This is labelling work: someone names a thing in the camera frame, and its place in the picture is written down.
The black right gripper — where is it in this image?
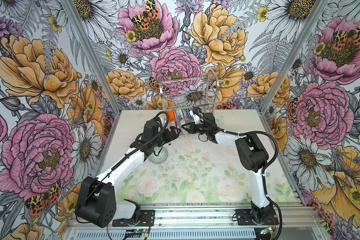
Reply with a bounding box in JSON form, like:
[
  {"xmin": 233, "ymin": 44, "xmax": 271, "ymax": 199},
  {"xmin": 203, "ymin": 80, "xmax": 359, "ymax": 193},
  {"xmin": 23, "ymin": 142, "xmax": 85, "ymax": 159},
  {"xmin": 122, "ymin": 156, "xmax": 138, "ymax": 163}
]
[{"xmin": 182, "ymin": 121, "xmax": 210, "ymax": 134}]

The dark blue dotted bowl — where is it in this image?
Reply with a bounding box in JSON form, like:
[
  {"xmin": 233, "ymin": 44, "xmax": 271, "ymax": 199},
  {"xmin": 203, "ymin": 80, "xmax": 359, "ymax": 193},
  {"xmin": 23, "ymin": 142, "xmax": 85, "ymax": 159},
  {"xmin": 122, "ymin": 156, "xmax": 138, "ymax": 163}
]
[{"xmin": 185, "ymin": 109, "xmax": 194, "ymax": 120}]

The blue floral bowl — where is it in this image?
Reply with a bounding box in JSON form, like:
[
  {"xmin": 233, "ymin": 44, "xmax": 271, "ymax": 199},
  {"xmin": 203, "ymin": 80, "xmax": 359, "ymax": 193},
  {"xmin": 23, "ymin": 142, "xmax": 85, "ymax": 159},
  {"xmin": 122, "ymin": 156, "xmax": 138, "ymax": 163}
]
[{"xmin": 176, "ymin": 110, "xmax": 185, "ymax": 122}]

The plain orange bowl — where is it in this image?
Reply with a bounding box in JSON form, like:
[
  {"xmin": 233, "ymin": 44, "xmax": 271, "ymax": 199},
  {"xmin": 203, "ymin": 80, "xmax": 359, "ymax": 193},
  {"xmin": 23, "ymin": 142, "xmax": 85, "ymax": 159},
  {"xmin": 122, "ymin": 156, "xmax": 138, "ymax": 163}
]
[{"xmin": 167, "ymin": 111, "xmax": 176, "ymax": 122}]

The green patterned bowl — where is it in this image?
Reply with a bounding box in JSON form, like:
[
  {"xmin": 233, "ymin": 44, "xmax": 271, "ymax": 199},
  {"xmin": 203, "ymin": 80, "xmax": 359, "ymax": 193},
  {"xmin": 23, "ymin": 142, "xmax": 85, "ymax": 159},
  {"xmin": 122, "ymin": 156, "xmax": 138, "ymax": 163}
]
[{"xmin": 148, "ymin": 147, "xmax": 169, "ymax": 164}]

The steel two-tier dish rack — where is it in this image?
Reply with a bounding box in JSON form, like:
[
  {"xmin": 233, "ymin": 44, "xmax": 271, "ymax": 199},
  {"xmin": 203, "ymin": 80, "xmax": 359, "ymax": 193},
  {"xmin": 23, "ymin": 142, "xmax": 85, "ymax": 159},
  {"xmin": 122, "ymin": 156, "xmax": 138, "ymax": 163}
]
[{"xmin": 155, "ymin": 69, "xmax": 220, "ymax": 123}]

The white brown lattice bowl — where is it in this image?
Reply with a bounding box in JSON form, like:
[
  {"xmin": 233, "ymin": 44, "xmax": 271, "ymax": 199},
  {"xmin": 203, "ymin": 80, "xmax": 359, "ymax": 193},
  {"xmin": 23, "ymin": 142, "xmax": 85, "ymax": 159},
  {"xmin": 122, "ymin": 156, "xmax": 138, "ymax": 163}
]
[{"xmin": 180, "ymin": 120, "xmax": 189, "ymax": 130}]

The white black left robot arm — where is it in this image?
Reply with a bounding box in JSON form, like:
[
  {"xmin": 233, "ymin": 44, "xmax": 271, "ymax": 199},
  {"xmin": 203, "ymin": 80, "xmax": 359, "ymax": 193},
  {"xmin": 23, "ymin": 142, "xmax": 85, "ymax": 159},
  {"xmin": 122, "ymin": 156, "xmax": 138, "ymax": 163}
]
[{"xmin": 75, "ymin": 117, "xmax": 181, "ymax": 228}]

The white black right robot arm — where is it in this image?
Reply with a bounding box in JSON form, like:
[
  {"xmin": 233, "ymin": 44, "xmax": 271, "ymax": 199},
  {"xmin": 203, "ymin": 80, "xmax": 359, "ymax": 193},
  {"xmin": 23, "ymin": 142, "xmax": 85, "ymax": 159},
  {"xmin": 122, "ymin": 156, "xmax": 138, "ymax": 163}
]
[{"xmin": 182, "ymin": 108, "xmax": 279, "ymax": 224}]

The green circuit board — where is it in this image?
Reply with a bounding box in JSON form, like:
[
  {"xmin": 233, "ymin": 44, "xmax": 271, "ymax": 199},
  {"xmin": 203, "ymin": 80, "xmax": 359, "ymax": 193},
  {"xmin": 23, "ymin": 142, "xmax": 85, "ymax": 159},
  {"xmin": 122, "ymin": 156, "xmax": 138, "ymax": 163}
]
[{"xmin": 123, "ymin": 229, "xmax": 150, "ymax": 240}]

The white perforated vent strip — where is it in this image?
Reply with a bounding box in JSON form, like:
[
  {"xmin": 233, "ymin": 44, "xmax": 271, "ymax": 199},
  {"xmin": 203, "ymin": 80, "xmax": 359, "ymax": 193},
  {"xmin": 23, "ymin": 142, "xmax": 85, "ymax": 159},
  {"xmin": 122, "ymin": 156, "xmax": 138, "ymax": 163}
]
[{"xmin": 72, "ymin": 228, "xmax": 257, "ymax": 240}]

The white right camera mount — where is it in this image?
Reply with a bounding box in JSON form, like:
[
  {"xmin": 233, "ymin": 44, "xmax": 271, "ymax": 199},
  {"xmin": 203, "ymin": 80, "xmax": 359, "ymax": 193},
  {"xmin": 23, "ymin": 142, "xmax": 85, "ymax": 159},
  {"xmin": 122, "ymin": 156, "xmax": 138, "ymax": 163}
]
[{"xmin": 192, "ymin": 112, "xmax": 201, "ymax": 124}]

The left black corrugated cable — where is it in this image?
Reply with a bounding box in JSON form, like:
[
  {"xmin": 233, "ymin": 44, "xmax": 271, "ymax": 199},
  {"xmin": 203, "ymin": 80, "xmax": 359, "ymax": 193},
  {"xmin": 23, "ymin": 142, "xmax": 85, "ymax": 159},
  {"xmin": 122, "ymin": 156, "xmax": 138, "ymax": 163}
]
[{"xmin": 76, "ymin": 110, "xmax": 170, "ymax": 214}]

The black corrugated cable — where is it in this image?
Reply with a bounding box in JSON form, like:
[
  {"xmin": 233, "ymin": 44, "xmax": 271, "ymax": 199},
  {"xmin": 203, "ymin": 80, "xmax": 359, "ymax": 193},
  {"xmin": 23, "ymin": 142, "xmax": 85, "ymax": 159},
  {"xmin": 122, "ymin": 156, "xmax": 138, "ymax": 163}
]
[
  {"xmin": 191, "ymin": 106, "xmax": 283, "ymax": 240},
  {"xmin": 76, "ymin": 110, "xmax": 170, "ymax": 214}
]

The right black corrugated cable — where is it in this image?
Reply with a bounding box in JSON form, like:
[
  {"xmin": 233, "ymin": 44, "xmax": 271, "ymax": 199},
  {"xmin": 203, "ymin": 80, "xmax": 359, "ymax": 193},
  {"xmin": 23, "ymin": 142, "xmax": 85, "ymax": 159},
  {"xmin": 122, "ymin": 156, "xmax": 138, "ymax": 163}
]
[{"xmin": 191, "ymin": 106, "xmax": 283, "ymax": 240}]

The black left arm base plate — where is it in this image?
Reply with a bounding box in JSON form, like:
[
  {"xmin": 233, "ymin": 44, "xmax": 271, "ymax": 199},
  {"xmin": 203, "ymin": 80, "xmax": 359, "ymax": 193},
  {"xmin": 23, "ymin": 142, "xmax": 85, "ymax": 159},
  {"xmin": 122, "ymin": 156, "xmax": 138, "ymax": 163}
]
[{"xmin": 112, "ymin": 210, "xmax": 156, "ymax": 227}]

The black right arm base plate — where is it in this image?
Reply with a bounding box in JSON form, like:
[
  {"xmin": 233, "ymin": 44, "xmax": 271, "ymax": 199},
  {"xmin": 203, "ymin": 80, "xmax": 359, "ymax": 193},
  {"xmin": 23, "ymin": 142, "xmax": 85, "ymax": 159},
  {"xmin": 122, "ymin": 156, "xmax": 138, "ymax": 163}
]
[{"xmin": 234, "ymin": 209, "xmax": 279, "ymax": 226}]

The left aluminium frame post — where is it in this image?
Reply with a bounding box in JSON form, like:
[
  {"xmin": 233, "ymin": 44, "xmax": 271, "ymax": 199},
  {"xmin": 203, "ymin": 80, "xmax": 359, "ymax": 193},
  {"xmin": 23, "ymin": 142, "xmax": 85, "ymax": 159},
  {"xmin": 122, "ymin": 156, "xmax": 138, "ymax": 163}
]
[{"xmin": 62, "ymin": 1, "xmax": 122, "ymax": 117}]

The aluminium frame post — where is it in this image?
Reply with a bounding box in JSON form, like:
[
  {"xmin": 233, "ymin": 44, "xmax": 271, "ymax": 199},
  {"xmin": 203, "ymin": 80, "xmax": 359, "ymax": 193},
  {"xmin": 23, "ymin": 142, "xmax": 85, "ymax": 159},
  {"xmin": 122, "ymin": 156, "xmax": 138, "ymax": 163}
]
[
  {"xmin": 259, "ymin": 1, "xmax": 329, "ymax": 115},
  {"xmin": 62, "ymin": 1, "xmax": 122, "ymax": 117}
]

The right aluminium frame post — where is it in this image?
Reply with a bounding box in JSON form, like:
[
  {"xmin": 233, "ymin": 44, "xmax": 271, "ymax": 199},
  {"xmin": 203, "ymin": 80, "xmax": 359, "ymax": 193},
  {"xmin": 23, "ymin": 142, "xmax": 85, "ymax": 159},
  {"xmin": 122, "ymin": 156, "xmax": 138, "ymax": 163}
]
[{"xmin": 259, "ymin": 1, "xmax": 329, "ymax": 115}]

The aluminium mounting rail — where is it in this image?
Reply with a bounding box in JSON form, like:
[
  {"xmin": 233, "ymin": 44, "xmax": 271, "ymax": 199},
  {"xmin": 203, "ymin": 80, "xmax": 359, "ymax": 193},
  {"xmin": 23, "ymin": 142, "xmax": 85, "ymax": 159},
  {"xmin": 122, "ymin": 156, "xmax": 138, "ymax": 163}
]
[{"xmin": 65, "ymin": 203, "xmax": 323, "ymax": 230}]

